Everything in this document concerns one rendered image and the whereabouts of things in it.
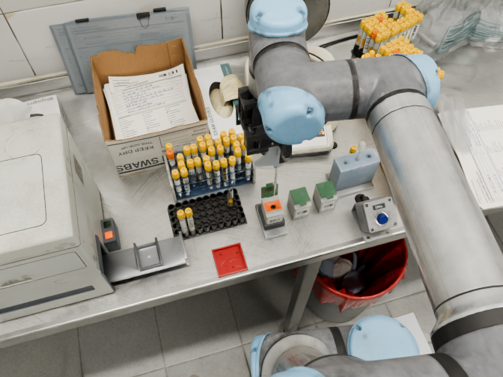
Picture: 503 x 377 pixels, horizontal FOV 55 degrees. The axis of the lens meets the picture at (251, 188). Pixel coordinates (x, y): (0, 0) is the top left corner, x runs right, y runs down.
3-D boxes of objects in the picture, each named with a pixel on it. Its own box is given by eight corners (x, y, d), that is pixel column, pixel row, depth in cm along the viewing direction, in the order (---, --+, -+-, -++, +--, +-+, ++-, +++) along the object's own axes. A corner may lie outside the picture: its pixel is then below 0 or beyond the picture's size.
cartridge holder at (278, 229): (265, 240, 112) (266, 233, 109) (254, 207, 116) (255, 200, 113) (287, 234, 112) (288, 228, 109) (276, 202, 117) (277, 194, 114)
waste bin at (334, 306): (302, 346, 185) (317, 313, 146) (273, 260, 202) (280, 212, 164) (392, 319, 190) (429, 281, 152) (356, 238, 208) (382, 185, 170)
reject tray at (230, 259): (218, 278, 107) (218, 277, 106) (211, 250, 110) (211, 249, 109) (248, 270, 108) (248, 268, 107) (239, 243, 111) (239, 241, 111)
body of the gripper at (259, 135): (235, 125, 85) (234, 77, 75) (281, 114, 86) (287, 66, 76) (247, 159, 81) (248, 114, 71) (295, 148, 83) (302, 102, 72)
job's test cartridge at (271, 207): (266, 228, 112) (266, 216, 106) (260, 211, 114) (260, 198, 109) (282, 224, 112) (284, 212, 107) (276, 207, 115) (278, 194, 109)
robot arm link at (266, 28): (251, 31, 58) (244, -14, 62) (251, 93, 67) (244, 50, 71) (316, 27, 58) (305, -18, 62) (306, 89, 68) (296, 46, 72)
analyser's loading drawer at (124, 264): (96, 289, 103) (89, 280, 99) (92, 261, 106) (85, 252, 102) (189, 264, 106) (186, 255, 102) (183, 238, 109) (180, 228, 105)
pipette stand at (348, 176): (336, 198, 118) (343, 177, 109) (325, 176, 121) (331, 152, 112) (373, 188, 119) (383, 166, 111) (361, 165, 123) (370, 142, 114)
